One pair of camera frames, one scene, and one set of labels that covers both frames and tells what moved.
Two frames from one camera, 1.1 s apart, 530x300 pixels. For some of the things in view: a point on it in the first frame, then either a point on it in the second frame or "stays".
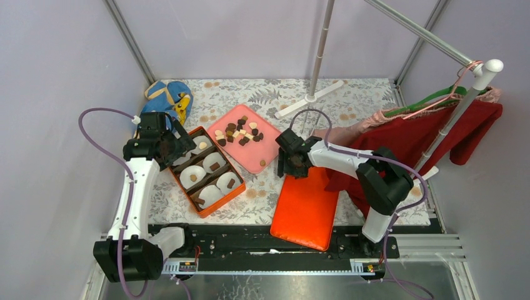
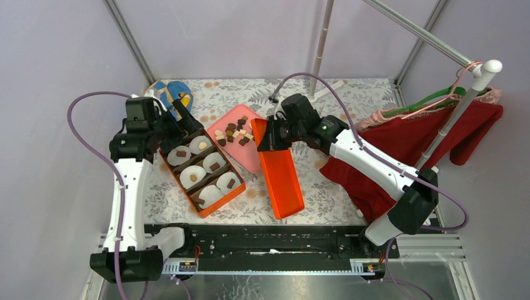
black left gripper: (183, 144) to (179, 135)
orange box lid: (305, 211) to (282, 174)
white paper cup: (185, 173) stays
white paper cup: (212, 158) stays
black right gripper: (283, 167) to (270, 140)
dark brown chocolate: (214, 166) stays
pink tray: (245, 137) stays
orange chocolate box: (207, 175) stays
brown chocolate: (230, 183) stays
